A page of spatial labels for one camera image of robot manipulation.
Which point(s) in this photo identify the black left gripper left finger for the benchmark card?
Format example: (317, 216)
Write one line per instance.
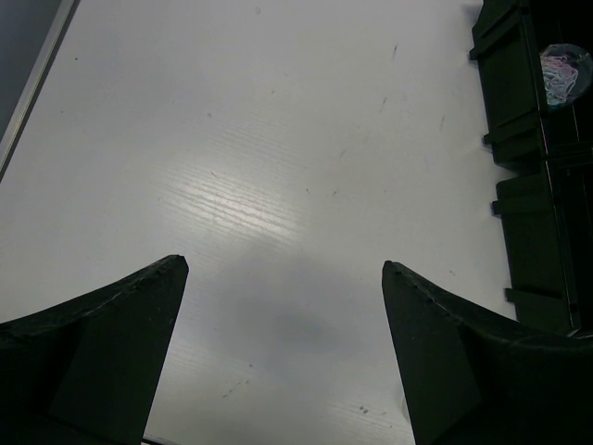
(86, 371)

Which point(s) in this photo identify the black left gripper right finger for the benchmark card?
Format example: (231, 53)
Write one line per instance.
(473, 376)

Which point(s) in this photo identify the black compartment tray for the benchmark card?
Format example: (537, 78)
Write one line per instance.
(545, 208)

